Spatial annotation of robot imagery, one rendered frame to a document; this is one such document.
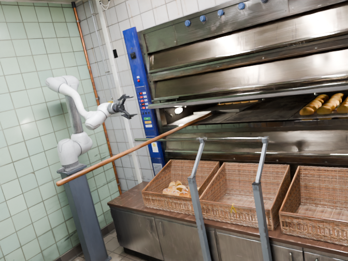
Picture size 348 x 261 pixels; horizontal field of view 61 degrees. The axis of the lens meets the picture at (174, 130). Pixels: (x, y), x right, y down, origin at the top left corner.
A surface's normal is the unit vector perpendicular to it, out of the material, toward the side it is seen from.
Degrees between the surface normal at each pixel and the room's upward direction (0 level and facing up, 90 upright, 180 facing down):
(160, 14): 90
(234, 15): 90
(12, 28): 90
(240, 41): 70
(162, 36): 91
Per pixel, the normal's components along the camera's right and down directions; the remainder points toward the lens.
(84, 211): 0.73, 0.00
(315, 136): -0.63, -0.07
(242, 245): -0.60, 0.29
